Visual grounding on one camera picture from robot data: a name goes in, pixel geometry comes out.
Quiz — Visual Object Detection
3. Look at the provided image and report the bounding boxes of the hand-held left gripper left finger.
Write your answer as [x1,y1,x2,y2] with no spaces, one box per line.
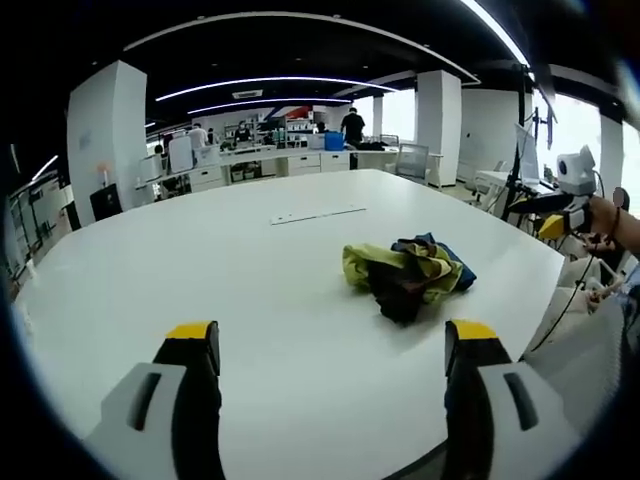
[82,320,225,480]

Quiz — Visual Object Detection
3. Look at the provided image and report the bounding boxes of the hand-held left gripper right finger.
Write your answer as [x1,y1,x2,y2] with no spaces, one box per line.
[443,319,584,480]

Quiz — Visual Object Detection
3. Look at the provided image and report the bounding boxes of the yellow and dark garment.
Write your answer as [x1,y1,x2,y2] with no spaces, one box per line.
[342,231,479,327]

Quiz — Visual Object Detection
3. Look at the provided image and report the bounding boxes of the person's right hand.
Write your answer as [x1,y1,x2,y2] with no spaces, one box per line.
[579,194,627,250]

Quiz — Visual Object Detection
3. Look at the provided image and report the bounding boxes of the black tripod stand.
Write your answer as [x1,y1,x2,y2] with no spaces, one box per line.
[501,63,539,222]

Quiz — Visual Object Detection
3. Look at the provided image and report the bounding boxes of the white board on desk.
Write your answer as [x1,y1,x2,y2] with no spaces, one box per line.
[513,122,542,184]

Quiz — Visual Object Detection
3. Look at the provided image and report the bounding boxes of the person's grey clothing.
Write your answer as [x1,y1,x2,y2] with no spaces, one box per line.
[519,259,640,454]

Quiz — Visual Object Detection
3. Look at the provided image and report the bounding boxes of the white mesh office chair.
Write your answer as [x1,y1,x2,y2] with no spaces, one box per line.
[395,143,432,185]

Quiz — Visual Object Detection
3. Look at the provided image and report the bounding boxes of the black office chair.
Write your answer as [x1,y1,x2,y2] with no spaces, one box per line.
[89,182,123,222]

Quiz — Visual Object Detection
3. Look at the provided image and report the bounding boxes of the white drawer cabinet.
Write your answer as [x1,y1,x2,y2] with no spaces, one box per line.
[288,153,322,177]
[321,150,352,174]
[188,166,225,194]

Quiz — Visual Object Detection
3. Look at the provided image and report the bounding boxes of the white table slot cover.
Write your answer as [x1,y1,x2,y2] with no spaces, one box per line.
[269,205,369,227]

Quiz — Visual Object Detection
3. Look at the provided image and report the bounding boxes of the white monitor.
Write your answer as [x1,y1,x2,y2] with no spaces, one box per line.
[167,135,195,174]

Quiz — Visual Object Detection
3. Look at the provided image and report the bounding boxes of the black cable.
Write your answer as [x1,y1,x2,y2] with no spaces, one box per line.
[528,247,599,352]

